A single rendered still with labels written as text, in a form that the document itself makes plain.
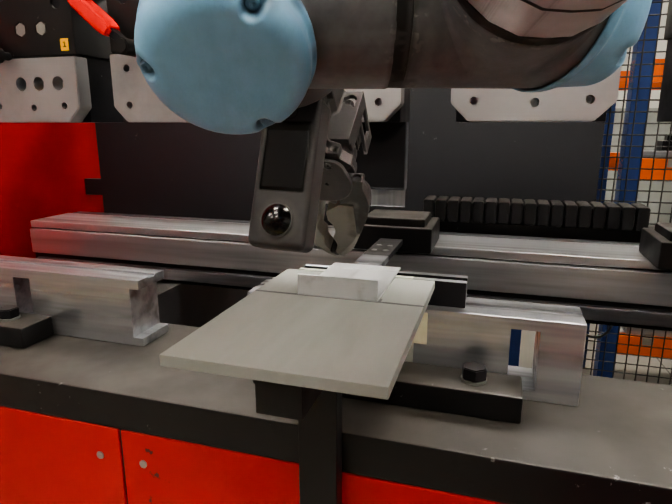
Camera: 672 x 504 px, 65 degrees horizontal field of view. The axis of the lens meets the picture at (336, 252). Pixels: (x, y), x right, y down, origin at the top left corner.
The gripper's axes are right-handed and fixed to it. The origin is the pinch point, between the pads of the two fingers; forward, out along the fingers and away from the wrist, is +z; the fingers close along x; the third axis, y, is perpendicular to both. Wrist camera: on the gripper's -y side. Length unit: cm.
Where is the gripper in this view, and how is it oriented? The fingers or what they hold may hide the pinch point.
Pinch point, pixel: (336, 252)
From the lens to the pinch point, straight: 53.2
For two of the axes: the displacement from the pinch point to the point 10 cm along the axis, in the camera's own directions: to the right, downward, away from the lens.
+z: 1.9, 6.0, 7.8
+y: 2.2, -8.0, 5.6
